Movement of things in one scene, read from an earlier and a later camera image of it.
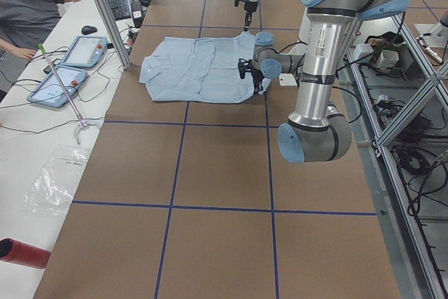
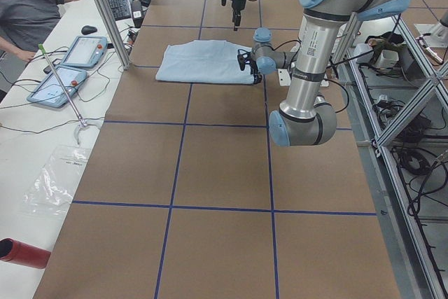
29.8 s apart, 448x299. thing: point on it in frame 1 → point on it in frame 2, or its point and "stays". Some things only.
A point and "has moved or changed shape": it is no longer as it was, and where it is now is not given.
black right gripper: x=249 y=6 → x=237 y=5
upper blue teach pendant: x=86 y=51 stays
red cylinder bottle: x=22 y=253 stays
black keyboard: x=119 y=4 stays
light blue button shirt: x=178 y=68 has moved or changed shape
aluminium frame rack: x=397 y=105 stays
